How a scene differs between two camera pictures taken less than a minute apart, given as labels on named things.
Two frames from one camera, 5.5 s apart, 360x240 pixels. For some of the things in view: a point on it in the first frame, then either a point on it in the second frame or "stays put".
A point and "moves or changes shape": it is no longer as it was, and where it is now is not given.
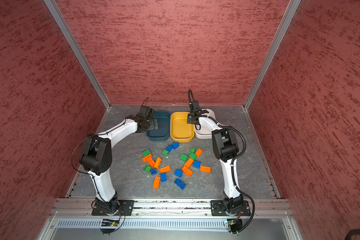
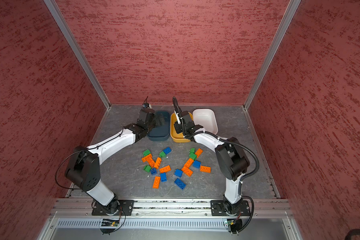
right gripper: [189, 119] to [178, 128]
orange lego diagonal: [189, 163] stays put
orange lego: [198, 152] stays put
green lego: [192, 156] stays put
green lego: [165, 152] moves or changes shape
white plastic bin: [206, 126] stays put
